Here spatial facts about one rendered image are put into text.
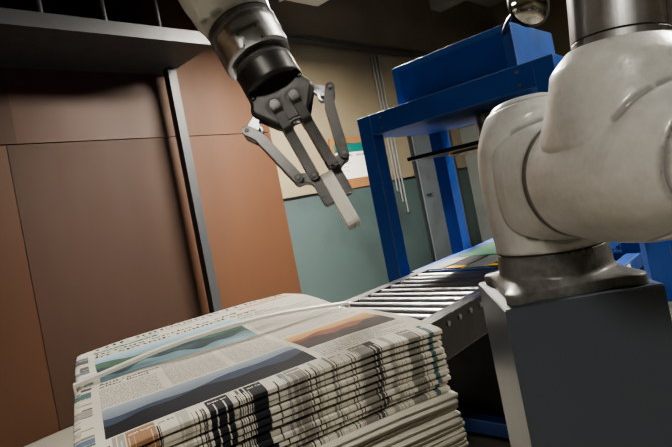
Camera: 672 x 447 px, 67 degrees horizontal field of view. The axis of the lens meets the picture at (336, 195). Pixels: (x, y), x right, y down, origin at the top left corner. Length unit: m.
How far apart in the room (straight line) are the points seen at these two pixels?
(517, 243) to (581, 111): 0.24
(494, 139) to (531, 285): 0.20
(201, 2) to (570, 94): 0.43
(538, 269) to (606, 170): 0.24
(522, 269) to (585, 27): 0.32
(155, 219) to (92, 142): 0.77
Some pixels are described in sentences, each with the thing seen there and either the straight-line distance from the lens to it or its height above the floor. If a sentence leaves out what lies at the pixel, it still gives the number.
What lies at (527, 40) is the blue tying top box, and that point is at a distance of 2.37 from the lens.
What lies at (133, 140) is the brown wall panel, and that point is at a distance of 4.52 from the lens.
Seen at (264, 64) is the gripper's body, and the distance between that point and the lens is 0.63.
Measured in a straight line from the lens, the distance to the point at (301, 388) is 0.40.
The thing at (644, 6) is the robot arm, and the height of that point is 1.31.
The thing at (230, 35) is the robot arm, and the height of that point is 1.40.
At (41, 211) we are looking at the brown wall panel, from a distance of 4.18.
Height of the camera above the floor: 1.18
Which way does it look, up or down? 1 degrees up
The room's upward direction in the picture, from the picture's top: 11 degrees counter-clockwise
